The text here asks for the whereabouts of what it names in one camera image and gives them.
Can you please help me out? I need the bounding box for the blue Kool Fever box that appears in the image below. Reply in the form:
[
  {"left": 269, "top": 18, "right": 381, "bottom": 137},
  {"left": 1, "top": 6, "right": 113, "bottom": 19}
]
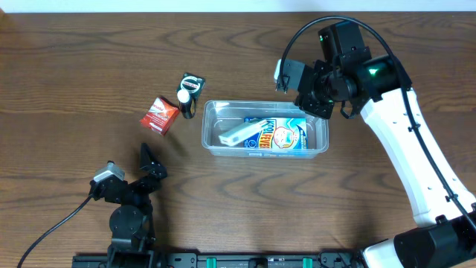
[{"left": 244, "top": 118, "right": 308, "bottom": 150}]

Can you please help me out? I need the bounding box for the black cable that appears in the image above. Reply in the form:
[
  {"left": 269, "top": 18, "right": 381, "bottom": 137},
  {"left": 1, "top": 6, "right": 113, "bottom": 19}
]
[
  {"left": 278, "top": 15, "right": 476, "bottom": 234},
  {"left": 16, "top": 193, "right": 94, "bottom": 268}
]

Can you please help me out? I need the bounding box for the right black cable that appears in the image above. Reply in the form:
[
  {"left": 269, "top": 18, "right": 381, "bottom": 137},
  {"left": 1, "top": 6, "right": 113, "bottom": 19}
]
[{"left": 278, "top": 15, "right": 476, "bottom": 234}]

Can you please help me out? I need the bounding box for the dark green small box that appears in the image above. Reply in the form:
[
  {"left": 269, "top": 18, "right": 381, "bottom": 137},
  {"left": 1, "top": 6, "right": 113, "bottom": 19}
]
[{"left": 176, "top": 72, "right": 206, "bottom": 101}]

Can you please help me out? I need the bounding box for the red Panadol box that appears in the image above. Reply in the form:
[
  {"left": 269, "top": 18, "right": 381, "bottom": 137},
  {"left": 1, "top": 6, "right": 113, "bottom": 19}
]
[{"left": 139, "top": 97, "right": 180, "bottom": 135}]

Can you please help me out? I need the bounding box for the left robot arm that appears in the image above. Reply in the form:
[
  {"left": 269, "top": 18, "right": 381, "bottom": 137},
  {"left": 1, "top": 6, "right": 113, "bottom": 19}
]
[{"left": 89, "top": 143, "right": 167, "bottom": 268}]

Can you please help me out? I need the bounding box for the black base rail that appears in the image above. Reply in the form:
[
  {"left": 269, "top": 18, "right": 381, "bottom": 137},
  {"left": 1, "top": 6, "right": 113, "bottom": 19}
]
[{"left": 71, "top": 252, "right": 366, "bottom": 268}]

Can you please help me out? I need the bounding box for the white blue Panadol box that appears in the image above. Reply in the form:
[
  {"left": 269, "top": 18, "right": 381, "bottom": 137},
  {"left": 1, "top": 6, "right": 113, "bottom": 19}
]
[{"left": 219, "top": 118, "right": 268, "bottom": 147}]

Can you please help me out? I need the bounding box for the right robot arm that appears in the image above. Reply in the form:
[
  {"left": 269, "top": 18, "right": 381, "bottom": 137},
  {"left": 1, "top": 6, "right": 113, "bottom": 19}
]
[{"left": 277, "top": 16, "right": 475, "bottom": 267}]

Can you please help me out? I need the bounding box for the left black cable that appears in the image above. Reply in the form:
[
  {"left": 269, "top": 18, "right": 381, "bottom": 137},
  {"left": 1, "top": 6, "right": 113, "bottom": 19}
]
[{"left": 16, "top": 193, "right": 94, "bottom": 268}]

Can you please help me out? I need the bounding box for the clear plastic container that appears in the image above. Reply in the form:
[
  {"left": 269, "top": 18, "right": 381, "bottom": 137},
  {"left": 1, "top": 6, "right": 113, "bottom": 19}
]
[{"left": 202, "top": 100, "right": 329, "bottom": 159}]

